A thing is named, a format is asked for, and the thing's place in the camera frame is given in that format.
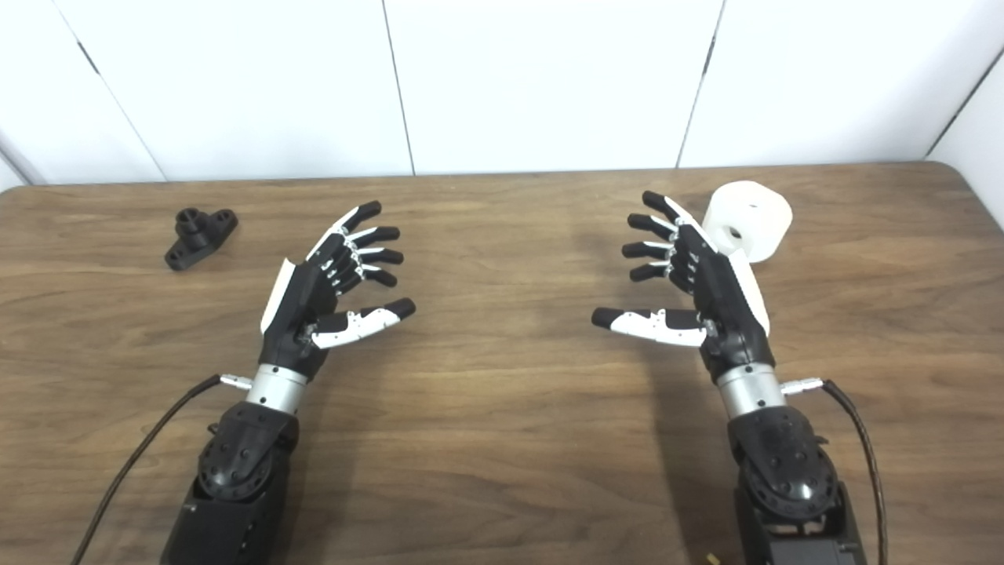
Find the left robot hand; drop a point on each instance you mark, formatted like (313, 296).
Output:
(302, 302)

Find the round white piece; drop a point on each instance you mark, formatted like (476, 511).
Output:
(757, 212)

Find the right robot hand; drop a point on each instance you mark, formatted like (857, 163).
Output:
(725, 306)

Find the black flanged holder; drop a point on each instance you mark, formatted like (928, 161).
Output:
(196, 235)

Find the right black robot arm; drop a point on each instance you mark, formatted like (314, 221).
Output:
(784, 463)

